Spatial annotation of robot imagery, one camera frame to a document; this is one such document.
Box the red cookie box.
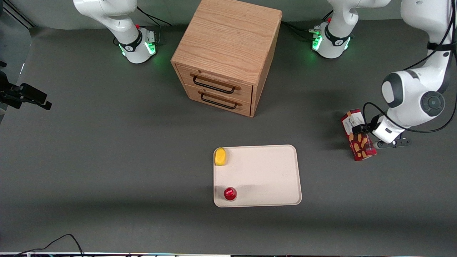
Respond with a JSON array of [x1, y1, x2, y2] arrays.
[[340, 109, 378, 161]]

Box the beige plastic tray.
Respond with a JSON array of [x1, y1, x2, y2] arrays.
[[213, 145, 302, 208]]

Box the yellow lemon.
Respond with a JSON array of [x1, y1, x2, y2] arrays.
[[215, 147, 228, 166]]

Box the wooden drawer front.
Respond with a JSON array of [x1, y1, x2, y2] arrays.
[[183, 84, 252, 116], [176, 65, 253, 103]]

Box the wooden drawer cabinet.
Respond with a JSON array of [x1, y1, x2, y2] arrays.
[[171, 0, 283, 117]]

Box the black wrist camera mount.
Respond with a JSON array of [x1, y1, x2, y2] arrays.
[[373, 137, 412, 149]]

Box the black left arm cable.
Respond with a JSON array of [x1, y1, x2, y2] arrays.
[[362, 0, 457, 133]]

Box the black left base cables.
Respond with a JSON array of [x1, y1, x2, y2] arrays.
[[281, 11, 334, 42]]

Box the black base cables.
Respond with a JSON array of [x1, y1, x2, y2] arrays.
[[137, 6, 172, 45], [281, 11, 334, 42]]

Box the black metal drawer handle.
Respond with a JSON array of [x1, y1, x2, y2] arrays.
[[200, 92, 238, 110], [192, 75, 237, 95]]

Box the black right base cables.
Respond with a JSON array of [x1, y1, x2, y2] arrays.
[[137, 6, 172, 45]]

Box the black cable on table edge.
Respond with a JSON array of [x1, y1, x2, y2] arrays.
[[14, 234, 85, 257]]

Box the black metal frame bar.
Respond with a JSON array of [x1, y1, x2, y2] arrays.
[[2, 0, 36, 29]]

